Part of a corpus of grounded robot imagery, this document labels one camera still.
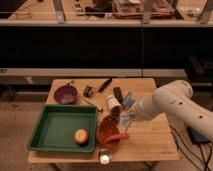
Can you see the grey blue towel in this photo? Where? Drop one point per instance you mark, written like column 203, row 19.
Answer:
column 126, row 119

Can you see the green plastic tray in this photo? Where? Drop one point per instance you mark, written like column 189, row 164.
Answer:
column 56, row 126

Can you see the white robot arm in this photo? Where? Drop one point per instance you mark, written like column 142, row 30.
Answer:
column 174, row 98

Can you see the black rectangular block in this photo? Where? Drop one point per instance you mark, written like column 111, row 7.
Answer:
column 118, row 94

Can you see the wooden stick tool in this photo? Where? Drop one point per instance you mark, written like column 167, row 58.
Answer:
column 99, row 108

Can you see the brown pine cone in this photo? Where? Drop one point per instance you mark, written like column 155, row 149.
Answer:
column 113, row 117

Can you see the purple bowl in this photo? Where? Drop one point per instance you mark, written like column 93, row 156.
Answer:
column 66, row 94

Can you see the red bowl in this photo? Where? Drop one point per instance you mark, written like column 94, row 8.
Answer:
column 103, row 131

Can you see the orange carrot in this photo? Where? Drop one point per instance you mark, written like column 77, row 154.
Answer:
column 116, row 137

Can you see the wooden table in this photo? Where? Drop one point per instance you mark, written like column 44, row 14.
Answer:
column 149, row 141

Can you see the red yellow apple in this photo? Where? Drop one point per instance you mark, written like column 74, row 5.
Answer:
column 81, row 136

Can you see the black foot pedal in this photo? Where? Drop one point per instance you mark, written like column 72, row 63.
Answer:
column 196, row 137

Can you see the background workbench shelf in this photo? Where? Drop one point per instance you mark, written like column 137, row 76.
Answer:
column 107, row 13

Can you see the black handled brush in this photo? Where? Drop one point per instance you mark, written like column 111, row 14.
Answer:
column 89, row 90

